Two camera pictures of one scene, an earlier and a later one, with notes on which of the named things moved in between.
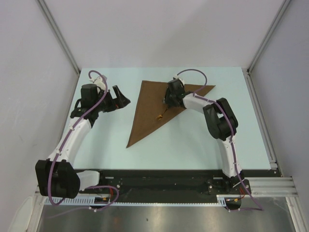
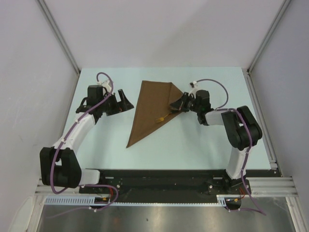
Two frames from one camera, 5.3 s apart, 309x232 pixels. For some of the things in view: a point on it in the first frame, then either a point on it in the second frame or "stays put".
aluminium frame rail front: [273, 186] stays put
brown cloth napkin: [151, 110] stays put
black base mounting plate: [171, 184] stays put
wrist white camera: [176, 77] → [194, 87]
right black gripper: [167, 99] → [180, 104]
